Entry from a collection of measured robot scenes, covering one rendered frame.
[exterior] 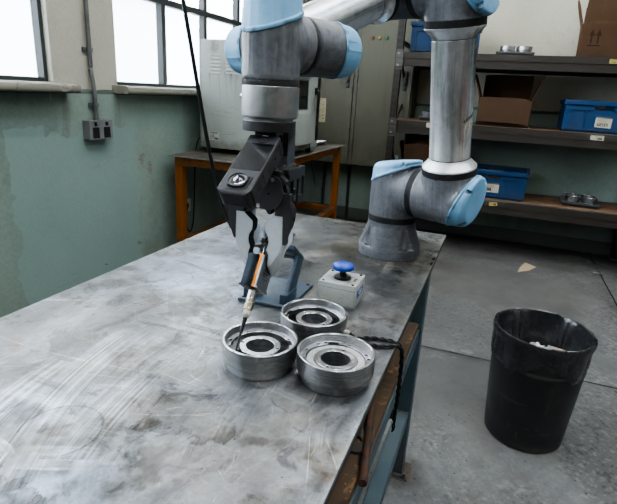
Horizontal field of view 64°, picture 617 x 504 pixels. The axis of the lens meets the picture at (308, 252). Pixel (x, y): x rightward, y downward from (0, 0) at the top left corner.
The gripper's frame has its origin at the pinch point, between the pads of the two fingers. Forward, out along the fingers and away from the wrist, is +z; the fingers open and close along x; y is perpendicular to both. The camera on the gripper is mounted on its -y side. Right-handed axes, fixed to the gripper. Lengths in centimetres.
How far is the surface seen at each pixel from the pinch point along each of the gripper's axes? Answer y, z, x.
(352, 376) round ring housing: -6.5, 9.8, -16.3
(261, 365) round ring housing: -8.3, 10.3, -4.6
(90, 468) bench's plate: -29.1, 13.0, 4.3
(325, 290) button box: 20.1, 10.4, -3.8
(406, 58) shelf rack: 344, -51, 44
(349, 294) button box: 20.1, 10.3, -8.4
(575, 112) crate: 353, -19, -80
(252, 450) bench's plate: -20.1, 13.1, -9.2
